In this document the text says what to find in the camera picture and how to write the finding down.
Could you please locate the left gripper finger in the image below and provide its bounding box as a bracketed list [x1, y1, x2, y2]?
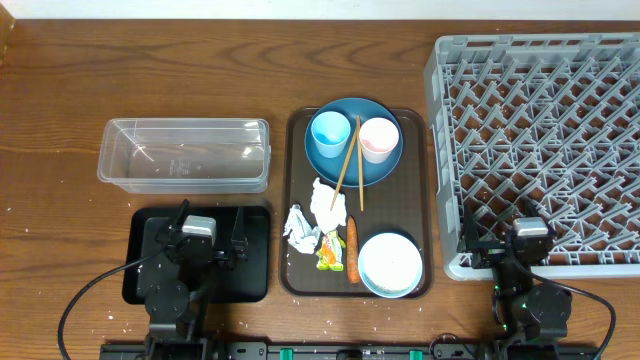
[231, 207, 248, 255]
[169, 199, 190, 235]

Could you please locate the small white tissue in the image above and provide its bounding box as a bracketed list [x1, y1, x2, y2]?
[283, 204, 321, 254]

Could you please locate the white bowl blue rim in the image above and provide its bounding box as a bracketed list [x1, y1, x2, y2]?
[358, 232, 423, 299]

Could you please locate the large white tissue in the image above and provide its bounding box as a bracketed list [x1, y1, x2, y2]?
[310, 177, 348, 234]

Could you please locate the orange carrot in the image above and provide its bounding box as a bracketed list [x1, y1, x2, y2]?
[347, 216, 360, 284]

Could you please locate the green orange snack wrapper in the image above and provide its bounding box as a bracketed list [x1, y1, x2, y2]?
[316, 230, 346, 272]

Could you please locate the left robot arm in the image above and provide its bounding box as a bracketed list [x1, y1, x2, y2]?
[143, 200, 248, 359]

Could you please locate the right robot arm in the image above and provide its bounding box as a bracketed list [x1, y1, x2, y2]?
[458, 204, 572, 359]

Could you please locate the grey dishwasher rack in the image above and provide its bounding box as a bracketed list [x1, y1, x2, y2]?
[424, 33, 639, 281]

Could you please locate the black plastic tray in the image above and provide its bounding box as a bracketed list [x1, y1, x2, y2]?
[122, 206, 271, 305]

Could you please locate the clear plastic bin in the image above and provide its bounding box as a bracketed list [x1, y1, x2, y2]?
[97, 118, 271, 194]

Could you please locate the brown serving tray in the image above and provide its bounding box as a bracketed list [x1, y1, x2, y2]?
[279, 107, 434, 298]

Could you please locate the pink cup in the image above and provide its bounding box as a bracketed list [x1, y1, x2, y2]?
[359, 117, 400, 164]

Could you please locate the light blue cup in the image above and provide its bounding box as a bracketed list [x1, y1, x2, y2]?
[311, 111, 351, 158]

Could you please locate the left wooden chopstick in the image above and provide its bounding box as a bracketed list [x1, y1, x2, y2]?
[330, 129, 358, 210]

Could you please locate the wooden chopstick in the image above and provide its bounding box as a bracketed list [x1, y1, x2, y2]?
[330, 129, 358, 210]
[355, 114, 364, 212]

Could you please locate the right wooden chopstick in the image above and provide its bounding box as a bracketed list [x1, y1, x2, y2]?
[355, 114, 364, 212]

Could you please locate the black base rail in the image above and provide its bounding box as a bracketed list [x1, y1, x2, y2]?
[99, 342, 596, 360]

